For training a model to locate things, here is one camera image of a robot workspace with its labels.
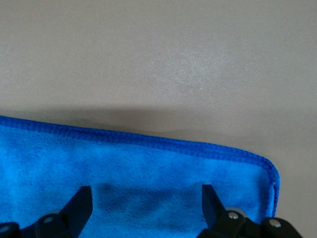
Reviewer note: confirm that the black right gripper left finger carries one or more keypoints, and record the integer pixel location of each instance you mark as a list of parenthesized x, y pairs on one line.
[(74, 213)]

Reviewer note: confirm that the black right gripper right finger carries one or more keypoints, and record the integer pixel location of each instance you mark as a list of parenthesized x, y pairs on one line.
[(220, 218)]

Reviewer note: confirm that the blue microfibre towel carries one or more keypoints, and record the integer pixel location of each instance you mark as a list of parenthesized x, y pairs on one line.
[(138, 171)]

